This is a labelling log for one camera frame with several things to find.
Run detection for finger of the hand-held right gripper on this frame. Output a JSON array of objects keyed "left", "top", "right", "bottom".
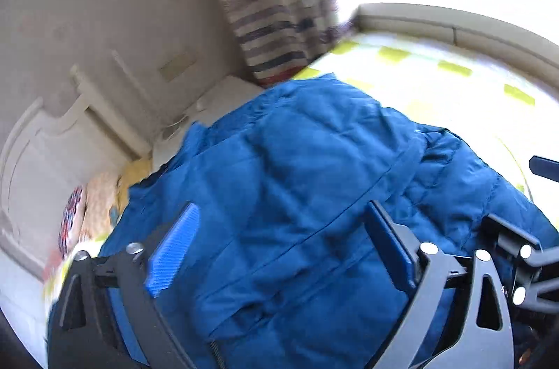
[
  {"left": 485, "top": 214, "right": 559, "bottom": 315},
  {"left": 528, "top": 154, "right": 559, "bottom": 180}
]

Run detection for striped printed curtain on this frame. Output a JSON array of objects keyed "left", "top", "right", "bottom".
[{"left": 179, "top": 0, "right": 350, "bottom": 88}]

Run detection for wall socket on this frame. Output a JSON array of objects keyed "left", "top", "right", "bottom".
[{"left": 157, "top": 52, "right": 199, "bottom": 81}]

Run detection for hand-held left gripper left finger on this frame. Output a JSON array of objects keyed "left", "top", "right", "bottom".
[{"left": 48, "top": 201, "right": 206, "bottom": 369}]

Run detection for cream pillow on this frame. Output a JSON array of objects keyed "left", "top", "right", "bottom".
[{"left": 83, "top": 170, "right": 123, "bottom": 241}]

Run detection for colourful patterned pillow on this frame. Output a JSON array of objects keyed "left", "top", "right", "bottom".
[{"left": 57, "top": 186, "right": 86, "bottom": 260}]

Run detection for white nightstand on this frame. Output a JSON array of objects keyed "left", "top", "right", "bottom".
[{"left": 151, "top": 74, "right": 265, "bottom": 169}]

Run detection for blue puffer jacket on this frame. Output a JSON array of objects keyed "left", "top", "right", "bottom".
[{"left": 48, "top": 73, "right": 559, "bottom": 369}]

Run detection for beige window ledge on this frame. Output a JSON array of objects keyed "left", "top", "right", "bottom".
[{"left": 349, "top": 2, "right": 559, "bottom": 73}]

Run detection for yellow pillow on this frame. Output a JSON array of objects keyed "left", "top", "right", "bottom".
[{"left": 118, "top": 157, "right": 153, "bottom": 208}]

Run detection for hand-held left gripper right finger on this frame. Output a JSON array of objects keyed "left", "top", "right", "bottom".
[{"left": 364, "top": 200, "right": 516, "bottom": 369}]

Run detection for white wooden headboard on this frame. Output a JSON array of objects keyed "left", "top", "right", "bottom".
[{"left": 0, "top": 50, "right": 153, "bottom": 282}]

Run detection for yellow checked bed sheet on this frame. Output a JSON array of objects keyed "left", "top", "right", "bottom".
[{"left": 41, "top": 32, "right": 559, "bottom": 309}]

